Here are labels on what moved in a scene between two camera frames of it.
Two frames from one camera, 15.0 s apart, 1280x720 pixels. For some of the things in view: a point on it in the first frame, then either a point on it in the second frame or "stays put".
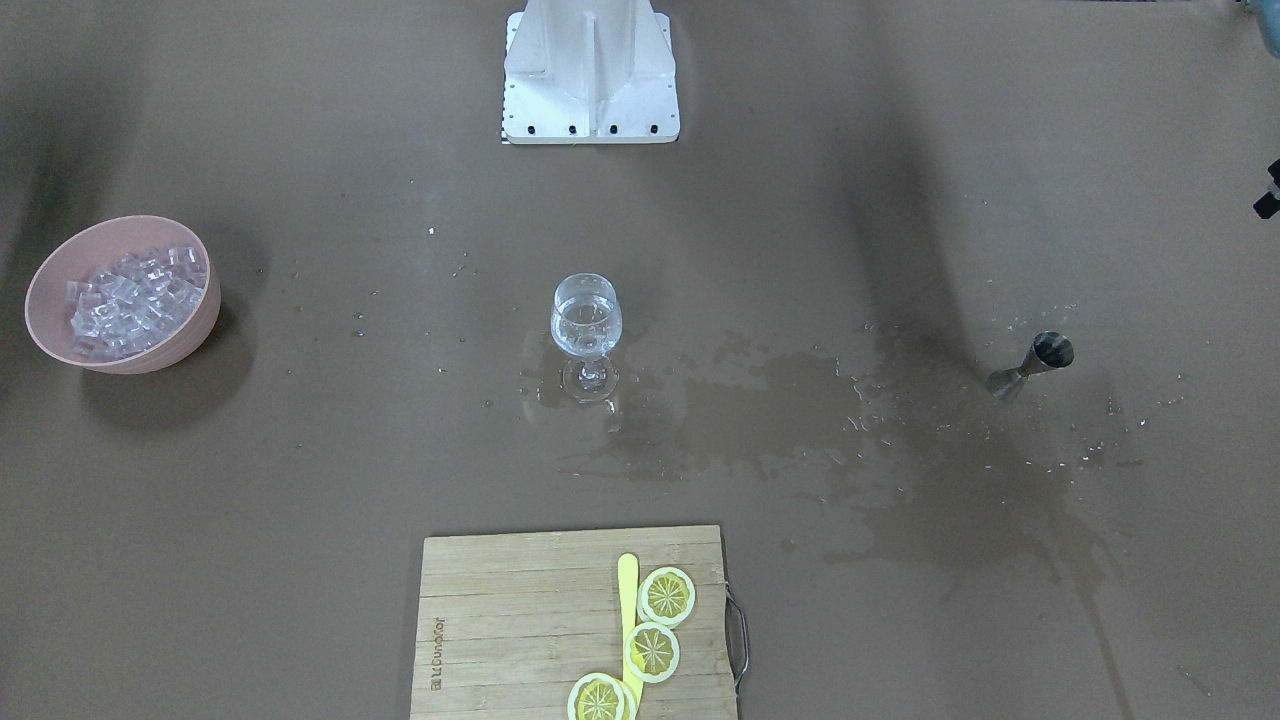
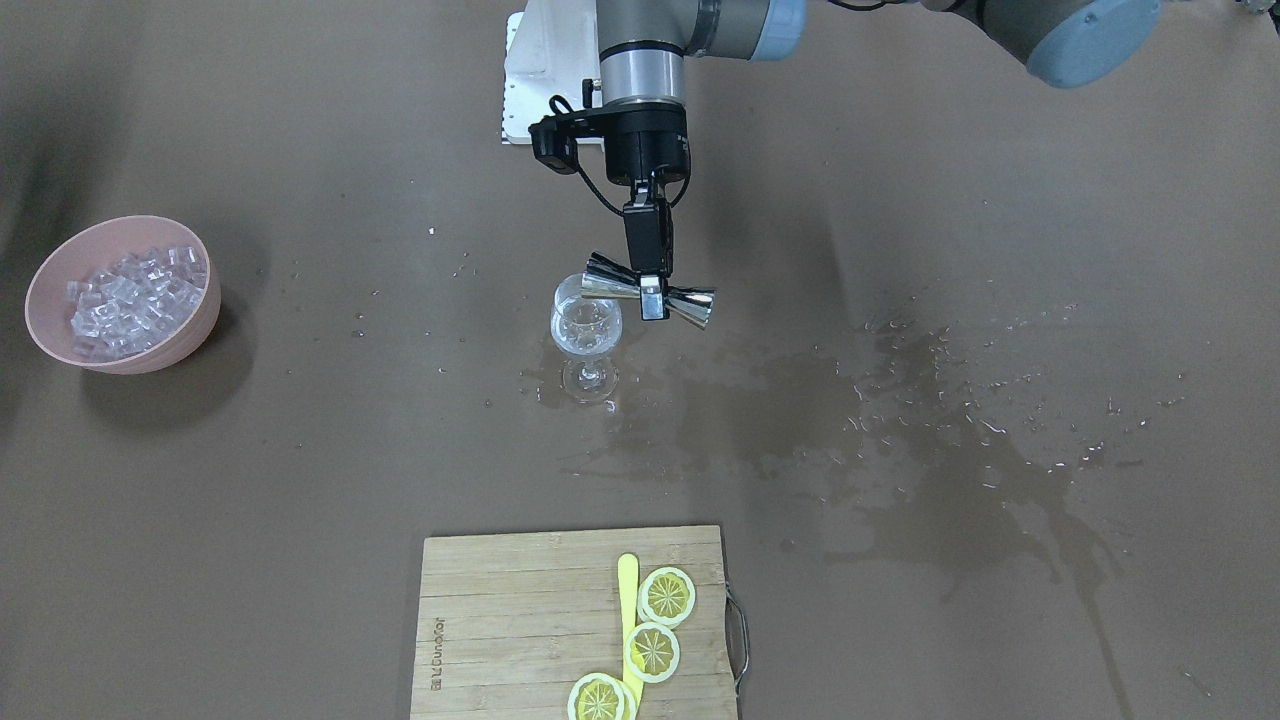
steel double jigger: x=1049 y=350 -> x=605 y=278
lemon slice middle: x=651 y=652 stays put
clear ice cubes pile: x=132 y=310 stays put
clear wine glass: x=586 y=320 stays put
